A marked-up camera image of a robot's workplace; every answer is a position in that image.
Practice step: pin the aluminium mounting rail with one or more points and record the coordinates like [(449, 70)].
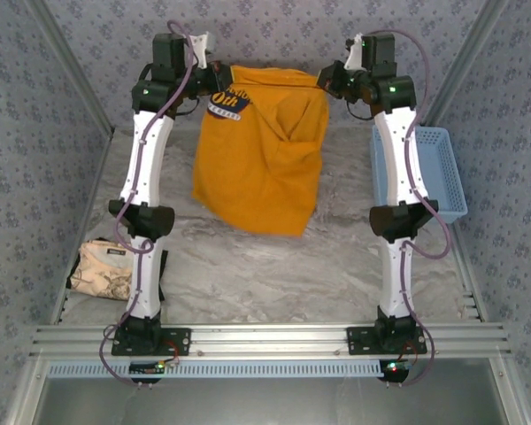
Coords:
[(265, 338)]

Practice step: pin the light blue plastic basket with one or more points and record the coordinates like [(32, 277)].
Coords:
[(442, 168)]

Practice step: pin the beige printed folded cloth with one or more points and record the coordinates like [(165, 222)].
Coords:
[(164, 276)]

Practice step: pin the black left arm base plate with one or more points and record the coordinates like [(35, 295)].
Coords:
[(181, 343)]

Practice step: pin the beige printed t-shirt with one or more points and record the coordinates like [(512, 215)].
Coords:
[(97, 274)]

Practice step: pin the orange t-shirt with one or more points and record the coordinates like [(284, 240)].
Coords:
[(256, 177)]

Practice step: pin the aluminium frame post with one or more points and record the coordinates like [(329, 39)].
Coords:
[(464, 66), (71, 66)]

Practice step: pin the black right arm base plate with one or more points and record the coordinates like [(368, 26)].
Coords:
[(358, 343)]

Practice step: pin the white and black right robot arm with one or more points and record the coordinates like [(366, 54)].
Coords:
[(394, 155)]

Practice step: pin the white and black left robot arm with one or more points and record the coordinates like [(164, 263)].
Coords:
[(143, 155)]

